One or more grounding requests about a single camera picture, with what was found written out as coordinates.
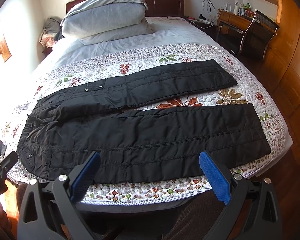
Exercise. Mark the wooden desk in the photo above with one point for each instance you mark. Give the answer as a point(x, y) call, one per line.
point(228, 20)

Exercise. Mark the folded grey duvet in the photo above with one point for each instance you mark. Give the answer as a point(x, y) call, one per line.
point(107, 23)

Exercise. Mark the wooden wardrobe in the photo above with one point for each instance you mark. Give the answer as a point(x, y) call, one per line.
point(282, 67)

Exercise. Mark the floral quilted bedspread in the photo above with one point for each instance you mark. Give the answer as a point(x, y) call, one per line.
point(71, 64)

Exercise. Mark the black chrome chair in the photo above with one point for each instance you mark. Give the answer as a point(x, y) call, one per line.
point(256, 38)

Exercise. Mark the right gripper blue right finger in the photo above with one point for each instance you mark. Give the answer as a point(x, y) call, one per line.
point(231, 189)

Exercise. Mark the black quilted pants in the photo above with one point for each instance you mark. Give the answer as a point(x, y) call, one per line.
point(138, 127)

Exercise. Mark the dark bedside table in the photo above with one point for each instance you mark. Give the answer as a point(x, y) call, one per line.
point(207, 28)

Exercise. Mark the pile of clothes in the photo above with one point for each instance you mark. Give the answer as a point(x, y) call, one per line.
point(51, 33)

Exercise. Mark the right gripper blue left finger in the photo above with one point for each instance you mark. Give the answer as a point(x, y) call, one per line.
point(70, 189)

